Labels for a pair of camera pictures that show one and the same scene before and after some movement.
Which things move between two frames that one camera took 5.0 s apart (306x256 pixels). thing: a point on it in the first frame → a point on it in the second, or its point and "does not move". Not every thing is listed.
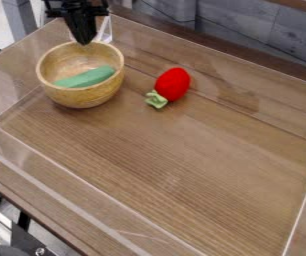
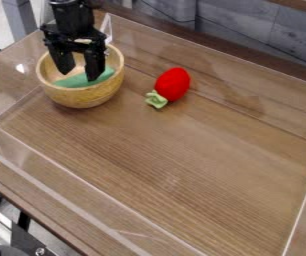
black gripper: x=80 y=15 → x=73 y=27
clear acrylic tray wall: x=159 y=146 does not move
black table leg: x=24 y=220 does not move
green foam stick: x=87 y=79 does not move
